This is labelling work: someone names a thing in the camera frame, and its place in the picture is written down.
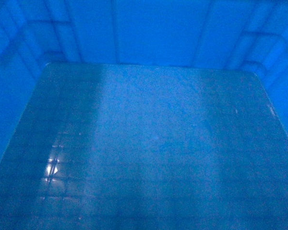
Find large blue plastic crate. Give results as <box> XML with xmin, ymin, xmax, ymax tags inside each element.
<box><xmin>0</xmin><ymin>0</ymin><xmax>288</xmax><ymax>230</ymax></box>

